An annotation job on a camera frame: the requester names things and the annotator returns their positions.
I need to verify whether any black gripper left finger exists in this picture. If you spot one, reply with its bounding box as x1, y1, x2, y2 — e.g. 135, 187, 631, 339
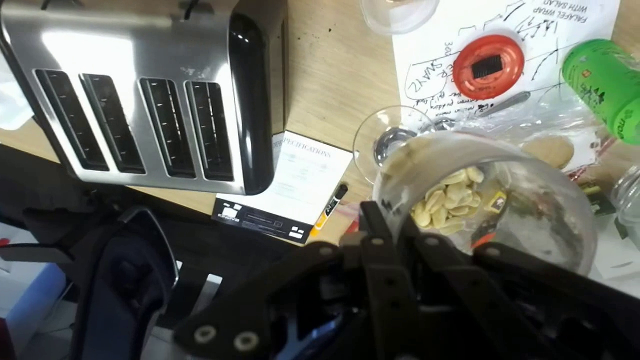
173, 198, 416, 360

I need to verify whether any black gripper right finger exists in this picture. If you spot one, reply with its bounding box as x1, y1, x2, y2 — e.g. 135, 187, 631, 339
400, 217, 640, 360

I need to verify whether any wine glass with nuts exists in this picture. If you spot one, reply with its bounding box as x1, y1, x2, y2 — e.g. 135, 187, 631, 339
349, 104, 599, 277

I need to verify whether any silver black four-slot toaster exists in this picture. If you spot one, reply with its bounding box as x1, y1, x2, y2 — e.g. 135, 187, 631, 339
0, 0, 290, 198

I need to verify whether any black marker orange end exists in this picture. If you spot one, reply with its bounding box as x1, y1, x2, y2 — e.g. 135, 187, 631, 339
308, 181, 349, 245

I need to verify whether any clear jar green lid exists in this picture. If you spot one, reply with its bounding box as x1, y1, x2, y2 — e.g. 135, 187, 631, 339
608, 166, 640, 251

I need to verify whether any clear zip bag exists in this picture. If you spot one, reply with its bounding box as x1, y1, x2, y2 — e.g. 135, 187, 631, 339
425, 86, 640, 202

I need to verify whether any black mesh office chair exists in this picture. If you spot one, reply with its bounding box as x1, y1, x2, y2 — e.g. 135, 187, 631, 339
70, 202, 226, 360

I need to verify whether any green plastic bottle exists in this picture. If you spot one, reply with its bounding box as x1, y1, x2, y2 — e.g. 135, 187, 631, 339
560, 39, 640, 147

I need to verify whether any white scribbled paper sheet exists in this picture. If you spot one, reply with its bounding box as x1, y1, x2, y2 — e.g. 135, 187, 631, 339
387, 0, 624, 137

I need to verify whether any white cardboard box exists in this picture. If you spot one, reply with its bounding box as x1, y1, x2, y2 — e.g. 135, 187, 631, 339
0, 222, 70, 351

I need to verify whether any clear plastic cup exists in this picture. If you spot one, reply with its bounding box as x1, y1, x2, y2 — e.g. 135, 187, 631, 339
357, 0, 442, 39

